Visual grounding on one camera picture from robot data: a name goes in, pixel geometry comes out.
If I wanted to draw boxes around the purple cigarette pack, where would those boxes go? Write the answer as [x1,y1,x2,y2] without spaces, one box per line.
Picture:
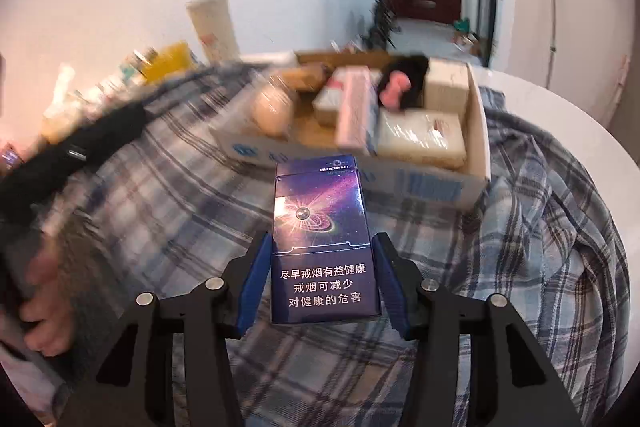
[271,155,381,325]

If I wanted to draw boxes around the white tissue pack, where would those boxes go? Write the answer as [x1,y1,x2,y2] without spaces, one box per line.
[376,108,466,170]

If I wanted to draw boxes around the pink round puff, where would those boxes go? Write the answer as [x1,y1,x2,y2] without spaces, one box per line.
[250,77,296,139]

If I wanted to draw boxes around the shallow cardboard box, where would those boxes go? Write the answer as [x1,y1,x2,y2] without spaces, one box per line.
[210,51,491,210]

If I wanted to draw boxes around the small white box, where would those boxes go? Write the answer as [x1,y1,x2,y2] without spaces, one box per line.
[424,57,470,119]

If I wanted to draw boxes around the pink and white box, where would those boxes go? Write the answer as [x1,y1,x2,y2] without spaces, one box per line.
[335,66,378,156]

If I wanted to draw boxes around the black plush toy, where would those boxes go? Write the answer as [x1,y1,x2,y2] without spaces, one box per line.
[376,54,430,112]

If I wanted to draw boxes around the red and grey box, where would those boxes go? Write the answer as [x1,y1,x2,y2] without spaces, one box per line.
[311,68,346,127]

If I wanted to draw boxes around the person's left hand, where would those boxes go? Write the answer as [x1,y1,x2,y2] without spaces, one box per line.
[20,251,75,358]

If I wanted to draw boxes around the clutter pile of packages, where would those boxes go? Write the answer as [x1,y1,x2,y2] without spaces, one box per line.
[1,49,157,176]

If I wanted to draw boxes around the blue plaid shirt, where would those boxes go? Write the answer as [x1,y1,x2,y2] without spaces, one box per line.
[29,60,633,427]

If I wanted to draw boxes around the yellow plastic container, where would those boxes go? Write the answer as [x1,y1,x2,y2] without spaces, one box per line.
[141,41,196,83]

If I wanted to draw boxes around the white steel tumbler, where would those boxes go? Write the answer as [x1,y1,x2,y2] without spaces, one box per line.
[186,0,240,64]

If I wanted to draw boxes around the pink dustpan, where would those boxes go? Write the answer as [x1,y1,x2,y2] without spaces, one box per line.
[603,55,631,127]

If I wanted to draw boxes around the bags by the door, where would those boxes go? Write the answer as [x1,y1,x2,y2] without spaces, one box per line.
[452,17,486,57]

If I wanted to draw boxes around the black bicycle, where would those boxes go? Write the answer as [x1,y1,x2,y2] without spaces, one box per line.
[361,0,401,51]

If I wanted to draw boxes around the grey mop handle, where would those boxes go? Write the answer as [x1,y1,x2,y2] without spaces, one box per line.
[544,0,557,90]

